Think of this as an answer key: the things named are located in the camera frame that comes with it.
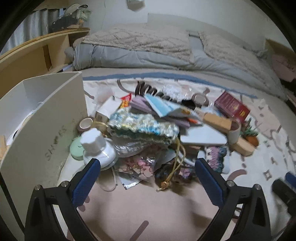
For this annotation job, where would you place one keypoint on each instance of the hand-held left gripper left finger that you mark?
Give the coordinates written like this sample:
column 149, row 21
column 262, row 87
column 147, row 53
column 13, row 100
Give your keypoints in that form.
column 85, row 183

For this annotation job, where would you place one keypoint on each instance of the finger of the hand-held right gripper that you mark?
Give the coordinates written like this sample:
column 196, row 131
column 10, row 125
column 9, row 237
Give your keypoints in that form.
column 284, row 191
column 291, row 179

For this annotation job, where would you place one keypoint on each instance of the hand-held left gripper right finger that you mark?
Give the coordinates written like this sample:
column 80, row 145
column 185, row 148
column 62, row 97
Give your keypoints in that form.
column 210, row 183

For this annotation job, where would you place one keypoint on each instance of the white remote control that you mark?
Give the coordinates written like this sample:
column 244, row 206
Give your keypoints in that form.
column 203, row 138

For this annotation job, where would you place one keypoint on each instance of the white cardboard shoe box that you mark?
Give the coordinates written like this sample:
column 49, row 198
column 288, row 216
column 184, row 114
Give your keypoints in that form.
column 41, row 129

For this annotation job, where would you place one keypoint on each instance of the purple white crocheted piece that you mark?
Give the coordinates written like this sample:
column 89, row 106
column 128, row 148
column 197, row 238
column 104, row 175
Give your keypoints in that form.
column 217, row 158

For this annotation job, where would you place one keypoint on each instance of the dark crocheted piece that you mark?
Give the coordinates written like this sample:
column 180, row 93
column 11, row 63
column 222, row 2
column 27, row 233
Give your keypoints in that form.
column 182, row 172

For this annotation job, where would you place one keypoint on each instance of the green round tin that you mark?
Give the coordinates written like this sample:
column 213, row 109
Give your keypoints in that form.
column 75, row 148

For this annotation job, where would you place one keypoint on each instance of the flat wooden piece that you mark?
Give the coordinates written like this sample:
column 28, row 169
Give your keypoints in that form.
column 244, row 147

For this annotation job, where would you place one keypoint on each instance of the clear bag of pink hearts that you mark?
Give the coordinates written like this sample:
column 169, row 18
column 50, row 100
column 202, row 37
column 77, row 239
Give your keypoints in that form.
column 138, row 169

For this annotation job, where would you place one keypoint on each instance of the white cup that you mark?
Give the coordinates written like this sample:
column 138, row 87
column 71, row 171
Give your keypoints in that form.
column 234, row 133

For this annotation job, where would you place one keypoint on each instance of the brown tape roll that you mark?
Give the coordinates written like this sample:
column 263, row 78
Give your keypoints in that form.
column 81, row 127

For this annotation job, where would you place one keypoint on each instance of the clear plastic case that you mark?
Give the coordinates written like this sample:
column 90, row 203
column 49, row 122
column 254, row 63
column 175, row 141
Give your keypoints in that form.
column 131, row 149

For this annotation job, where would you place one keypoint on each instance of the orange green knitted ornament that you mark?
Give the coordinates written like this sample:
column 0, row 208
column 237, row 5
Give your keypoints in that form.
column 251, row 139

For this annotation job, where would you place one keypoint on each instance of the printed cartoon blanket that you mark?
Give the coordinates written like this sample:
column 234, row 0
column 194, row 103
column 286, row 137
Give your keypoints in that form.
column 138, row 208

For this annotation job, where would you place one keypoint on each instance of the thick wooden block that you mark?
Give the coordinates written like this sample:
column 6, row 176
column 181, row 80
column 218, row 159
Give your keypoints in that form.
column 217, row 122

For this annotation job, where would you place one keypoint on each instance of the cream small box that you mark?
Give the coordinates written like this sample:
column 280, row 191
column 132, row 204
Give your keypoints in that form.
column 108, row 109

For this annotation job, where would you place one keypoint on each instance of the red card box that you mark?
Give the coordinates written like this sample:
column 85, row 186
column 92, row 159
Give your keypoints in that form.
column 232, row 106

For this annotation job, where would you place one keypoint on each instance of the blue green crocheted pouch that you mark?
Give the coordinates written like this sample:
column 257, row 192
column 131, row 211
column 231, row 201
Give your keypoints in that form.
column 143, row 126

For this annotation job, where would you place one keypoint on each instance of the dark patterned tape roll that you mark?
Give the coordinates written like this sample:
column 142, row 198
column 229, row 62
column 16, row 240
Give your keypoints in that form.
column 200, row 100

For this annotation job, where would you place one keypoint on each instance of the blue face mask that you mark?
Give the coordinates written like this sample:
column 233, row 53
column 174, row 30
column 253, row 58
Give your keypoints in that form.
column 161, row 106

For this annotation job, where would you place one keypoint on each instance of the purple wallet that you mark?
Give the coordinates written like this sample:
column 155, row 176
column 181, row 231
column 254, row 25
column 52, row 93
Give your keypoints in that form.
column 141, row 105

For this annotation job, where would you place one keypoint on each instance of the pink clothes pile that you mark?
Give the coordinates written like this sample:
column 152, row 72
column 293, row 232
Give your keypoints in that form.
column 285, row 67

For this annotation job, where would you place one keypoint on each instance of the dark spiral hair clip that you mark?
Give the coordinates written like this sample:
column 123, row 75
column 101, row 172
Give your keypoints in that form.
column 148, row 89

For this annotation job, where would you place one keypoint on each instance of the beige knitted blanket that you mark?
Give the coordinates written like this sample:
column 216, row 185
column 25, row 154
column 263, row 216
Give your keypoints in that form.
column 138, row 39
column 231, row 53

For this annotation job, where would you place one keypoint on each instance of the wooden shelf unit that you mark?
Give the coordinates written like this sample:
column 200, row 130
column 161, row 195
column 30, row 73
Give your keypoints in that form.
column 27, row 60

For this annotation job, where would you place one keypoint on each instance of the grey duvet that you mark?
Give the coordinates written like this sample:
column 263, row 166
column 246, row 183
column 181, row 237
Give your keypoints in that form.
column 138, row 58

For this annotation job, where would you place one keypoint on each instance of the black bag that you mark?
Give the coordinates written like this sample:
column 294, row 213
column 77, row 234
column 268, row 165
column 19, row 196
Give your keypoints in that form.
column 66, row 23

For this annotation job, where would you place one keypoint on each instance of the grey curtain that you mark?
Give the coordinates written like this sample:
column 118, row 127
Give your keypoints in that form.
column 30, row 30

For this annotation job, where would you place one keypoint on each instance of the pale crochet doll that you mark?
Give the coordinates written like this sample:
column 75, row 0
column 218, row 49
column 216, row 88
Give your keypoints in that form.
column 83, row 15

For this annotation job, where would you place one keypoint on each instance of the white cap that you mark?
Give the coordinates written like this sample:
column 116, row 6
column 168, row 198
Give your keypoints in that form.
column 71, row 10

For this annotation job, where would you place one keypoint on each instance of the white hanging bag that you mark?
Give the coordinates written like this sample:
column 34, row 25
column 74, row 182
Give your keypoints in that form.
column 135, row 4

